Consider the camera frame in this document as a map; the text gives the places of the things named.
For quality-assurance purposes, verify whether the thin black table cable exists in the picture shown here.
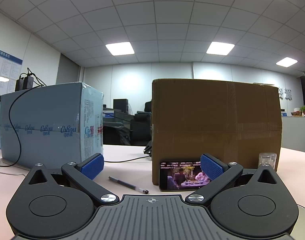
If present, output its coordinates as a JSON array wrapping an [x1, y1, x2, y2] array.
[[104, 154, 153, 163]]

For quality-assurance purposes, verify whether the white wall lettering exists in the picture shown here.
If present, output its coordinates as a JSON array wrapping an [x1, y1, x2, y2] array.
[[277, 87, 293, 101]]

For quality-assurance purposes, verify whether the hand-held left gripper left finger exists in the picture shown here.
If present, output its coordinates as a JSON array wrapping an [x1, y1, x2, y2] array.
[[25, 153, 120, 204]]

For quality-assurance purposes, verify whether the wall notice board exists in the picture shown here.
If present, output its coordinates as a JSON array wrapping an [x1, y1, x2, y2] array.
[[0, 47, 23, 96]]

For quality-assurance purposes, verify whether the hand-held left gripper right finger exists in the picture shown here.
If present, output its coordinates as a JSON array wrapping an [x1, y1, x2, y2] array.
[[185, 153, 280, 204]]

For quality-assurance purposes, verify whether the clear cotton swab jar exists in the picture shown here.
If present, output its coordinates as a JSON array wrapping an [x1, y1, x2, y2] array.
[[258, 152, 278, 172]]

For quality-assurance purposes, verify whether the white reception counter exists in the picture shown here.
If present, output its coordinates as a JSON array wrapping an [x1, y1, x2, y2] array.
[[280, 116, 305, 153]]

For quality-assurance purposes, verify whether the light blue wrapped carton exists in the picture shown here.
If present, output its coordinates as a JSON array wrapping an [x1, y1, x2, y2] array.
[[0, 81, 105, 169]]

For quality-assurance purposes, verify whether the black clamp stand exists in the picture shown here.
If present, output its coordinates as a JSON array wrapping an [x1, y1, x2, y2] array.
[[143, 141, 153, 158]]

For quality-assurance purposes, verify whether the black office chair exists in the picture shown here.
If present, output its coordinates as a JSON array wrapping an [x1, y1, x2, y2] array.
[[131, 100, 153, 146]]

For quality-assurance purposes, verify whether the brown cardboard box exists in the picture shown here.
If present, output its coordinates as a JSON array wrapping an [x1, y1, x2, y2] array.
[[152, 78, 283, 186]]

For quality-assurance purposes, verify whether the black computer monitor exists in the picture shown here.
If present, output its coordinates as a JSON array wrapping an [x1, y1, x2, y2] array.
[[113, 99, 129, 113]]

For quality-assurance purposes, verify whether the black smartphone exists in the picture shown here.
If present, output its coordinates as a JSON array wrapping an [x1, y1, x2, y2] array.
[[159, 158, 211, 192]]

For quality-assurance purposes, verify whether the square ceiling light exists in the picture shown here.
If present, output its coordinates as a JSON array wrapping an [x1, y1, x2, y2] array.
[[206, 41, 235, 55], [276, 57, 298, 67], [105, 42, 135, 56]]

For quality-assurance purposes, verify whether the chair with dark jacket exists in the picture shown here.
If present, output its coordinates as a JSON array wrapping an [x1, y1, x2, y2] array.
[[103, 124, 131, 145]]

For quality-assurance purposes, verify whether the black gel pen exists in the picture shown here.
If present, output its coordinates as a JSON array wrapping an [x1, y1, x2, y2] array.
[[108, 176, 149, 195]]

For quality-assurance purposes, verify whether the black adapter cable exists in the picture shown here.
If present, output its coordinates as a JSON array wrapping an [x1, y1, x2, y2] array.
[[0, 67, 47, 167]]

